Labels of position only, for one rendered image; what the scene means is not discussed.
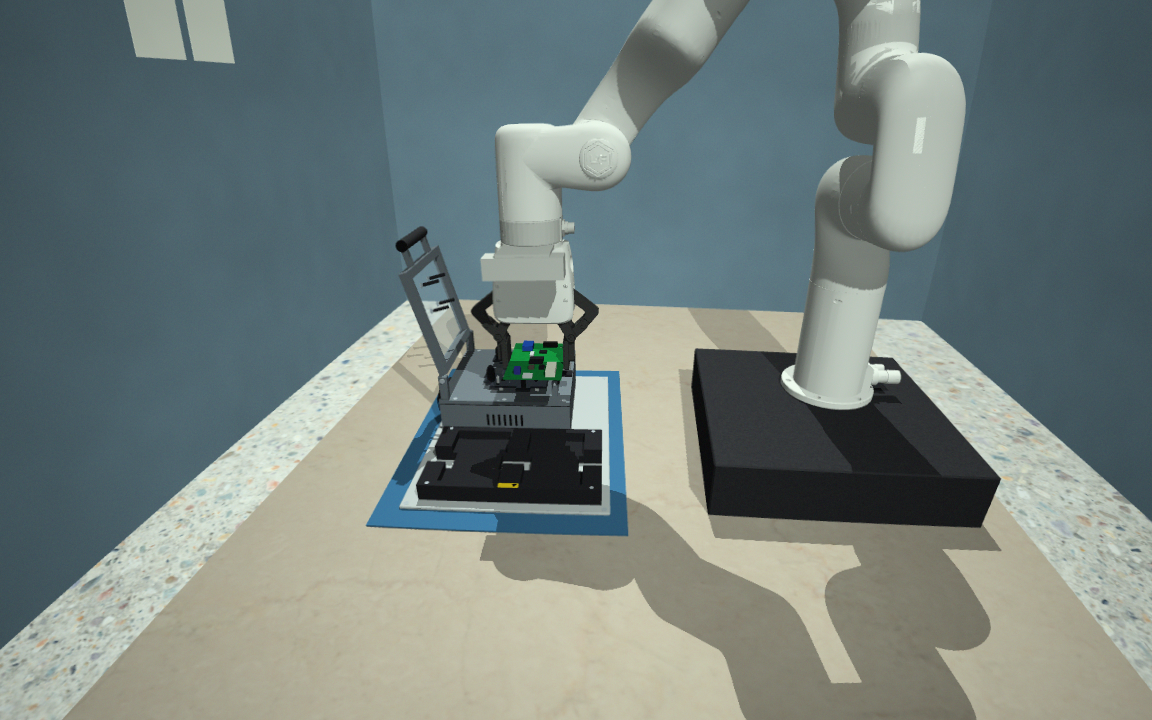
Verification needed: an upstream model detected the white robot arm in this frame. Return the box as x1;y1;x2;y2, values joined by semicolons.
480;0;967;410

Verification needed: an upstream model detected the green circuit board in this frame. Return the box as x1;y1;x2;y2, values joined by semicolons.
503;341;563;380

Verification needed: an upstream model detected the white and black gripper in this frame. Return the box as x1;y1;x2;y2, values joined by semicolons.
471;238;599;370

